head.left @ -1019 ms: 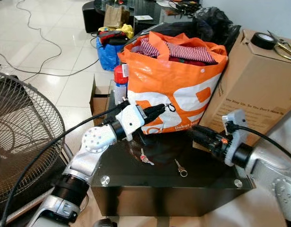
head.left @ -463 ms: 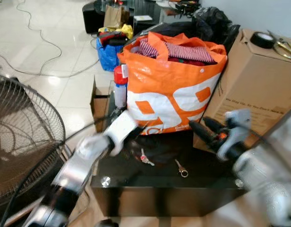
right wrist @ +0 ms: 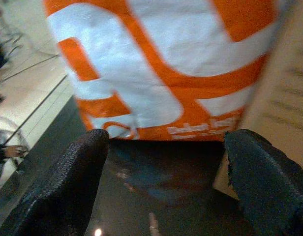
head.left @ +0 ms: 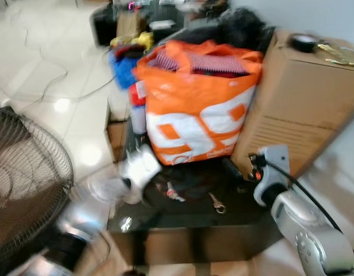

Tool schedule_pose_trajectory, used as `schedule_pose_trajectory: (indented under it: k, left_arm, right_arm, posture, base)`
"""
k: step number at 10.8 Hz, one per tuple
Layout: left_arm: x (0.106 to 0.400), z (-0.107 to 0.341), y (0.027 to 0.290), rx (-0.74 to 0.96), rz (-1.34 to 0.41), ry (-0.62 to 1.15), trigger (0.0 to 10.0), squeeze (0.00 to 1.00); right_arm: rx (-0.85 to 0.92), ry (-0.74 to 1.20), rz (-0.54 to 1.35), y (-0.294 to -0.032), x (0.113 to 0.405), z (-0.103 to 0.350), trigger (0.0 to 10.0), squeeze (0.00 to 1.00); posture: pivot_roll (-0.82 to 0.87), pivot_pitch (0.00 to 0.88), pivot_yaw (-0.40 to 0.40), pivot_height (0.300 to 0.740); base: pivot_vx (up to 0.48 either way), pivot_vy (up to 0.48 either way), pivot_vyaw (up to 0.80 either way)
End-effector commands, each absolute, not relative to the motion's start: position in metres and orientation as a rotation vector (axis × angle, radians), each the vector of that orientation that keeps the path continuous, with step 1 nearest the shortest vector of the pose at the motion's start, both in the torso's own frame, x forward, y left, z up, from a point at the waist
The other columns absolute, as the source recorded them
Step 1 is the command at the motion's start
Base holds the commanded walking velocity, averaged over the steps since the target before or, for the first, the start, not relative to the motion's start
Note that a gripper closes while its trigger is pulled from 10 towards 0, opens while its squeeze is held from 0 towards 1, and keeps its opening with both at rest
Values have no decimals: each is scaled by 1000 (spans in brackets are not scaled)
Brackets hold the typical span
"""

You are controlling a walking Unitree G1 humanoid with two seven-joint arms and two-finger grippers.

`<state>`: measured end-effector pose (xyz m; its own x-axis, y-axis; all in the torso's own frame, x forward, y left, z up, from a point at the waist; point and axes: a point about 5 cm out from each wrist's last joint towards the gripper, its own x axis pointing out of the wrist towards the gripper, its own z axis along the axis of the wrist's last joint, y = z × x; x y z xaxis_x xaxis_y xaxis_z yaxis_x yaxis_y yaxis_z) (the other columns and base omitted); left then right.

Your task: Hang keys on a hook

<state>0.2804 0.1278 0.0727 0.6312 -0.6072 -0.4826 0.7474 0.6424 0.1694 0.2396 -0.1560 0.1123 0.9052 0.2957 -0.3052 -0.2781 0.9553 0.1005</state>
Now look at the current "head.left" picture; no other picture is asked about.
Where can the black case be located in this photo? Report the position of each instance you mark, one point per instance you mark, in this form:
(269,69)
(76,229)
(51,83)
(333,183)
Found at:
(105,26)

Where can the black fuzzy bundle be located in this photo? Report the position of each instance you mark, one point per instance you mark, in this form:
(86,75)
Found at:
(243,29)

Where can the small brown cardboard box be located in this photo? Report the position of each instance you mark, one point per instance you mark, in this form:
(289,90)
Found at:
(115,138)

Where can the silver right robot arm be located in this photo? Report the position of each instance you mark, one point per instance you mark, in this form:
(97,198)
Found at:
(303,224)

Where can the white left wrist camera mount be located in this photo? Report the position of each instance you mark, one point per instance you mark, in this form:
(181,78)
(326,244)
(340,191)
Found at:
(139,169)

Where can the yellow cloth item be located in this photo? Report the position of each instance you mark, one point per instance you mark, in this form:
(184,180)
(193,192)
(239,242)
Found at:
(139,41)

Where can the red white bottle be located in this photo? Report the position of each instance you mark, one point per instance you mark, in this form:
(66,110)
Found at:
(138,106)

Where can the black glass table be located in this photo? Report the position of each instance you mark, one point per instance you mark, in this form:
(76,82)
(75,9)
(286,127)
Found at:
(188,221)

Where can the orange white shopping bag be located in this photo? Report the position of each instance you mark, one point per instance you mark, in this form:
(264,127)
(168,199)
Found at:
(194,98)

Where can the brown paper bag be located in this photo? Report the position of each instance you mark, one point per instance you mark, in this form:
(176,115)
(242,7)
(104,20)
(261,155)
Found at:
(131,26)

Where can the black grille fan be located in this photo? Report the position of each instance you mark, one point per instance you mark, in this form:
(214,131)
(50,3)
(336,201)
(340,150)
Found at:
(27,172)

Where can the red white striped cloth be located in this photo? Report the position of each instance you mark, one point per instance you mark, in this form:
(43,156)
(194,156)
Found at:
(211,63)

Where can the large brown cardboard box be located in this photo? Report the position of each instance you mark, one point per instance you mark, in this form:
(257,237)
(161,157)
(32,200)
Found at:
(303,103)

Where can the blue cloth bundle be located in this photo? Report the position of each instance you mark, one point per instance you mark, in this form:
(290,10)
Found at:
(122,69)

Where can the key with red tag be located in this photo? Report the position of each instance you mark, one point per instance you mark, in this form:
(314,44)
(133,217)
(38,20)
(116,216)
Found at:
(174,193)

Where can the brass keys bunch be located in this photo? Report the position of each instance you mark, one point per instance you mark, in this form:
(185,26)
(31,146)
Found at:
(338,56)

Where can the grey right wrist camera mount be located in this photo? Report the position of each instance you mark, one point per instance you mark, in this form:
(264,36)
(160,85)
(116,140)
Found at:
(274,158)

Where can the black tape roll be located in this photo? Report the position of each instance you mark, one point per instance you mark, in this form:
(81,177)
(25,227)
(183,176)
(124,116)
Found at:
(304,43)

